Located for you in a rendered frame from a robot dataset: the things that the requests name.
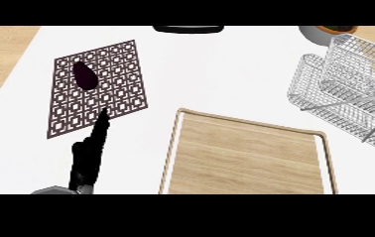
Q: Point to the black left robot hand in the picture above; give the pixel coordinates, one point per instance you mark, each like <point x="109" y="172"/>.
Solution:
<point x="90" y="155"/>

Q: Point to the wooden tray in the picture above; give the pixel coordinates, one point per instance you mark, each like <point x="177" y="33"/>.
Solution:
<point x="247" y="156"/>

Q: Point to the dark purple sweet potato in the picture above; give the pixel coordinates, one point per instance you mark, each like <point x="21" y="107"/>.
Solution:
<point x="86" y="75"/>

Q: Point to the brown patterned placemat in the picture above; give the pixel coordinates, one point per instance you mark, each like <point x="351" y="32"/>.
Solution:
<point x="97" y="89"/>

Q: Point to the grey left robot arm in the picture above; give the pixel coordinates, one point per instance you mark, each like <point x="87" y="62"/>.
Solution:
<point x="58" y="190"/>

